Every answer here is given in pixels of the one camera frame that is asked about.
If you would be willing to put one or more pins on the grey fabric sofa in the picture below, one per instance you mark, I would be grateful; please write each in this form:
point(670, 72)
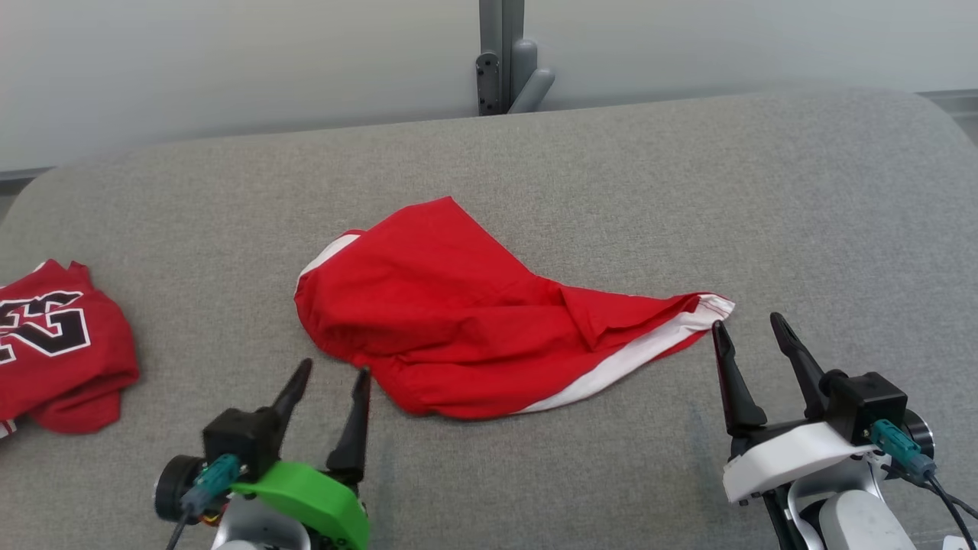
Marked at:
point(535, 168)

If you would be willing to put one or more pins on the red jersey with black number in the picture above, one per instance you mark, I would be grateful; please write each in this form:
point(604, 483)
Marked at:
point(92, 367)

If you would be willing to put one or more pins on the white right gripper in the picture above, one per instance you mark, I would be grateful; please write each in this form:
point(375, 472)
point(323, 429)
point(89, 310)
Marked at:
point(795, 454)

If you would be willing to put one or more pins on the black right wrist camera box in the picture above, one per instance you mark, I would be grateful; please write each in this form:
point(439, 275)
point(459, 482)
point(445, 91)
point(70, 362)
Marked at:
point(867, 401)

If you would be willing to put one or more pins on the grey metal post with bracket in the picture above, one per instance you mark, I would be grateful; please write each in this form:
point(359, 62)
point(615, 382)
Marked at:
point(500, 46)

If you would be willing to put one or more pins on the red shorts with white stripe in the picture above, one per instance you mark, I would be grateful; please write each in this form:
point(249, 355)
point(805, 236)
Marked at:
point(428, 305)

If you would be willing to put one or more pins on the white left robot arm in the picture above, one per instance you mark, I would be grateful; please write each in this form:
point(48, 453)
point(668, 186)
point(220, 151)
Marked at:
point(252, 528)

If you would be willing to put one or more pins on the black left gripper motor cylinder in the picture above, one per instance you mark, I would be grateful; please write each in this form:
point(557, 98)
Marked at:
point(172, 489)

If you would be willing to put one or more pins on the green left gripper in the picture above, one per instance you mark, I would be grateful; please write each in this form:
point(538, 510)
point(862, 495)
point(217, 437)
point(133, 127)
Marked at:
point(321, 500)

